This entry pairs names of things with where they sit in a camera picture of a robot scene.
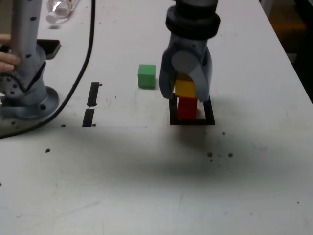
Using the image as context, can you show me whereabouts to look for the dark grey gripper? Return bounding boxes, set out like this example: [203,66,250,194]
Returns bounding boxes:
[158,32,214,103]

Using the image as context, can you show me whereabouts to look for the yellow cube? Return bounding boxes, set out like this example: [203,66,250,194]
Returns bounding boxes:
[174,72,197,98]

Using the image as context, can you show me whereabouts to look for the green cube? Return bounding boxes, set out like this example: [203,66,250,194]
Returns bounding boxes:
[137,64,157,89]

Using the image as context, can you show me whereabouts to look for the red cube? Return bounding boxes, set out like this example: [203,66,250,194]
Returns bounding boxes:
[177,96,198,120]

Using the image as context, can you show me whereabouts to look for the black tape square outline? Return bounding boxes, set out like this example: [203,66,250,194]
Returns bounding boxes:
[168,92,216,126]

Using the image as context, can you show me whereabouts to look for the person's hand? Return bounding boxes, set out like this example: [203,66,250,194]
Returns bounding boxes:
[0,34,22,73]

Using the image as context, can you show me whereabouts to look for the black tape strip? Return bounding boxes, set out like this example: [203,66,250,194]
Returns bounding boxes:
[82,82,100,128]

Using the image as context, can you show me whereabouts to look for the black phone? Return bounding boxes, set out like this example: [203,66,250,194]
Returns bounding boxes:
[36,39,61,60]

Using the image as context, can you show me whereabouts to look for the clear plastic bottle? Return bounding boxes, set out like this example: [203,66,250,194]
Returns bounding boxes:
[45,0,81,24]

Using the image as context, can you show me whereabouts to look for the black cable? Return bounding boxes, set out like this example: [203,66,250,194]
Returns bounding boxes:
[0,0,96,140]

